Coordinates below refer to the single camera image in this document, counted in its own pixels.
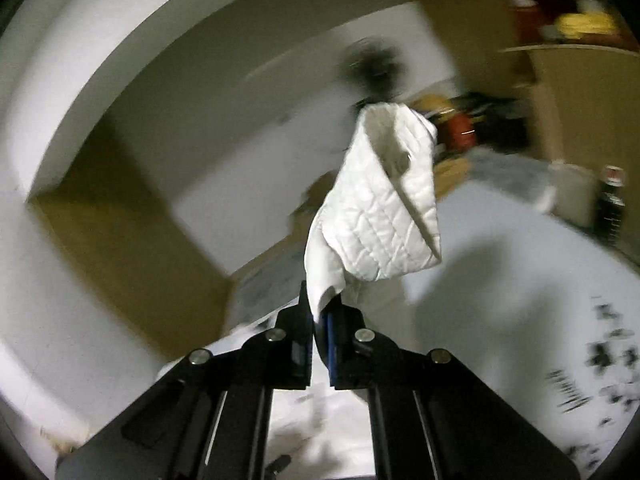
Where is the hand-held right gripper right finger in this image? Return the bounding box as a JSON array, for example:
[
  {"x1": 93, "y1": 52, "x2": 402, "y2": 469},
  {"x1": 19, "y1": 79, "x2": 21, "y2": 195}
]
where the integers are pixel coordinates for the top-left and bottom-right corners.
[{"x1": 315, "y1": 294, "x2": 582, "y2": 480}]

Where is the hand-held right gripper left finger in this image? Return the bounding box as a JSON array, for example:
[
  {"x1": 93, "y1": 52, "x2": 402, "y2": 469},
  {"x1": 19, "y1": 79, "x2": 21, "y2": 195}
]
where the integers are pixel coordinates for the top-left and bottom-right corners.
[{"x1": 55, "y1": 280, "x2": 314, "y2": 480}]

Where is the white quilted jacket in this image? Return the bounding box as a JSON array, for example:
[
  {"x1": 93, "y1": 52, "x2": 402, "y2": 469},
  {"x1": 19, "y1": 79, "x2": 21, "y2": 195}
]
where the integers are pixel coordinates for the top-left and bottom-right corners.
[{"x1": 304, "y1": 101, "x2": 443, "y2": 328}]

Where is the wooden wardrobe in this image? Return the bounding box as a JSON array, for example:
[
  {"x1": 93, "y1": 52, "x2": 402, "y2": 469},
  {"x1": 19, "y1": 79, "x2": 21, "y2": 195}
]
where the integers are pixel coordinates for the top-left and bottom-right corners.
[{"x1": 29, "y1": 125, "x2": 237, "y2": 358}]

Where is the red canister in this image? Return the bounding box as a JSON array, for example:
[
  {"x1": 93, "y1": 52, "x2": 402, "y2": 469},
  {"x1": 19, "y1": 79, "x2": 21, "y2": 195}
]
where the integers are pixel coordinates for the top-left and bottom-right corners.
[{"x1": 444, "y1": 110, "x2": 474, "y2": 150}]

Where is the black and yellow box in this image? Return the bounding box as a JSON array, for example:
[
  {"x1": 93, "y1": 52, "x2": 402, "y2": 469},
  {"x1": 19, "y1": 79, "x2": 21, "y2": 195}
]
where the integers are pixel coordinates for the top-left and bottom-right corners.
[{"x1": 460, "y1": 94, "x2": 532, "y2": 152}]

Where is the black standing fan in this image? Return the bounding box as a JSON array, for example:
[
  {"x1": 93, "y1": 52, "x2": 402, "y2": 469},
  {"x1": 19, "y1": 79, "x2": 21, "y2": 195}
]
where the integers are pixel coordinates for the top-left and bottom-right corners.
[{"x1": 340, "y1": 37, "x2": 408, "y2": 107}]

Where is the white plastic container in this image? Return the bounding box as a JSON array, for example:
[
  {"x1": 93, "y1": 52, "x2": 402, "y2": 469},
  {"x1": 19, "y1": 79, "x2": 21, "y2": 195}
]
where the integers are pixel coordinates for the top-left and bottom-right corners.
[{"x1": 547, "y1": 160, "x2": 597, "y2": 228}]

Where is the dark bottle with red label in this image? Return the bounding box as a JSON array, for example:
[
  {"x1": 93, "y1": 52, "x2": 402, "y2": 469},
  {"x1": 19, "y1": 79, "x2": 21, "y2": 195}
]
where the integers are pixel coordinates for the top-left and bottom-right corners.
[{"x1": 594, "y1": 165, "x2": 629, "y2": 247}]

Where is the wooden shelf cabinet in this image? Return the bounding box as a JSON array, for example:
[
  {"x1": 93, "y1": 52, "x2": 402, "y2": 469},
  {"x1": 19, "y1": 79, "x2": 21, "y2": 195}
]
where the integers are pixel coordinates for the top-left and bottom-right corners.
[{"x1": 500, "y1": 42, "x2": 640, "y2": 241}]

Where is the yellow item on cabinet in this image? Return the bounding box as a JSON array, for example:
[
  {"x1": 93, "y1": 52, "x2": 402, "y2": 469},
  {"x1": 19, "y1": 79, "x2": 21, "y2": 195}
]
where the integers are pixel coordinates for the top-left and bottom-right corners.
[{"x1": 554, "y1": 11, "x2": 620, "y2": 40}]

